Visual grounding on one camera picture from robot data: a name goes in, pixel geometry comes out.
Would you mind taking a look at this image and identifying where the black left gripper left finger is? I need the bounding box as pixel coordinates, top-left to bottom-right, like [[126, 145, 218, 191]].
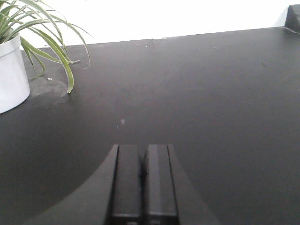
[[25, 144, 142, 225]]

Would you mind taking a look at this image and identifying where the black box at wall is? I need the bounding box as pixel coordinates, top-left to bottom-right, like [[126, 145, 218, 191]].
[[285, 4, 300, 33]]

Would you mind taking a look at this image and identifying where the green spider plant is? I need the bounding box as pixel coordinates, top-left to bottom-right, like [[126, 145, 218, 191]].
[[0, 0, 90, 94]]

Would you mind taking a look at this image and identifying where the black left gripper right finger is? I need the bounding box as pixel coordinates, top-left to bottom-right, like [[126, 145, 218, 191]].
[[143, 144, 220, 225]]

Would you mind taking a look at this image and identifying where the white plant pot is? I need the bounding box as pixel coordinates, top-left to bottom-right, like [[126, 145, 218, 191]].
[[0, 34, 30, 113]]

